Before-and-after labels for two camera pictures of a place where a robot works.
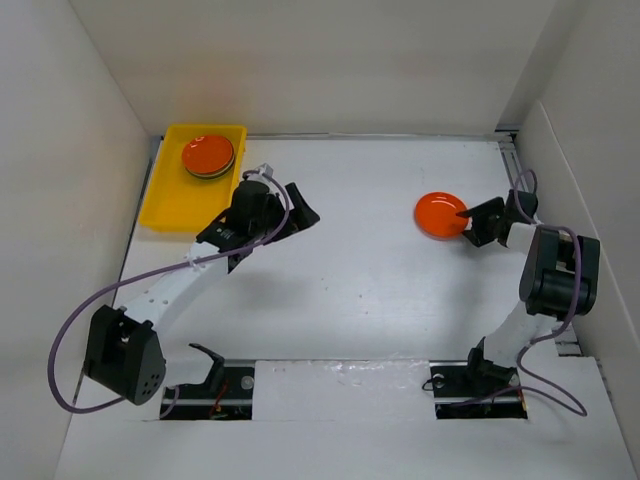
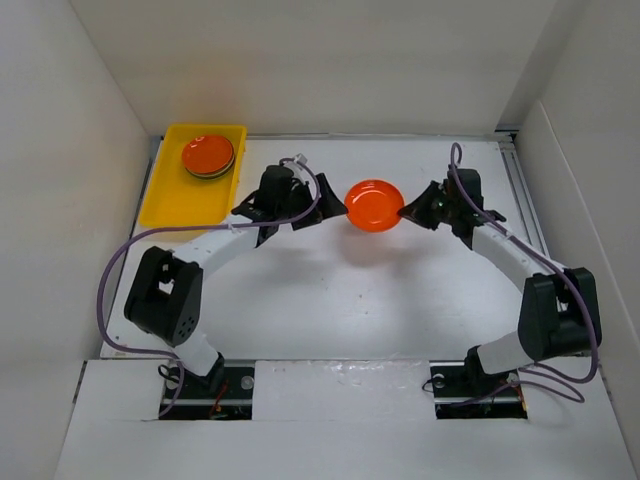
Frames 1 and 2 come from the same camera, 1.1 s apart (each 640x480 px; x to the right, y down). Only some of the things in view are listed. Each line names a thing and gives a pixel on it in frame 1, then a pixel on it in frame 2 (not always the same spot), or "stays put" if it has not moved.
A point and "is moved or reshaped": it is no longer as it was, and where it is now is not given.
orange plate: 206,154 stays put
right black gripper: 477,233 → 417,209
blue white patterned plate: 213,175 stays put
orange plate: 435,215 is moved or reshaped
